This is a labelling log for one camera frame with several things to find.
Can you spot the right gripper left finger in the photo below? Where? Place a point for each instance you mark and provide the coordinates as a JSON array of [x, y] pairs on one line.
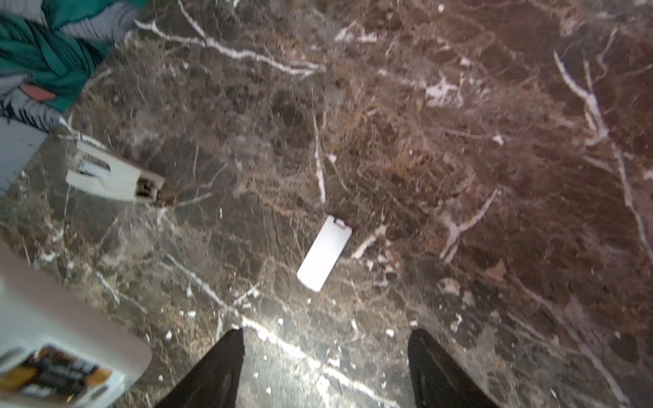
[[213, 382]]

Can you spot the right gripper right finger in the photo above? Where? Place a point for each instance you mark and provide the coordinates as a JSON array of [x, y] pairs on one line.
[[437, 379]]

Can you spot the white battery cover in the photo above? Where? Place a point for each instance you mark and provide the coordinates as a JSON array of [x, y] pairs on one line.
[[324, 253]]

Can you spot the white remote control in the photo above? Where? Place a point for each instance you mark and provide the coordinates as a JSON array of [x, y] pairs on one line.
[[37, 312]]

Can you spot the black and white stapler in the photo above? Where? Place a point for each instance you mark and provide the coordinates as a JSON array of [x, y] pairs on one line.
[[103, 174]]

